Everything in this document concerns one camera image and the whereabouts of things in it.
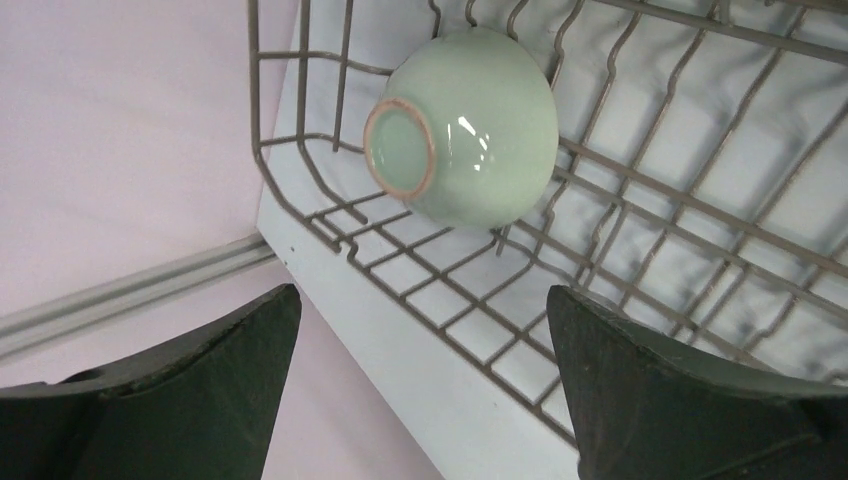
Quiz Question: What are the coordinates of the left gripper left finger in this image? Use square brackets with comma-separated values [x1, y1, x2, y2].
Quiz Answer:
[1, 284, 302, 479]

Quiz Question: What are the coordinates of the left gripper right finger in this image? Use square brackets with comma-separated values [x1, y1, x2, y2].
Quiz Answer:
[546, 286, 847, 479]

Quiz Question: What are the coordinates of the green ceramic bowl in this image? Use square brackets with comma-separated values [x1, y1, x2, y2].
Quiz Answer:
[363, 27, 559, 229]

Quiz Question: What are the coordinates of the grey wire dish rack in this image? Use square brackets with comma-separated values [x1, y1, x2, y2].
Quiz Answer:
[251, 1, 847, 442]

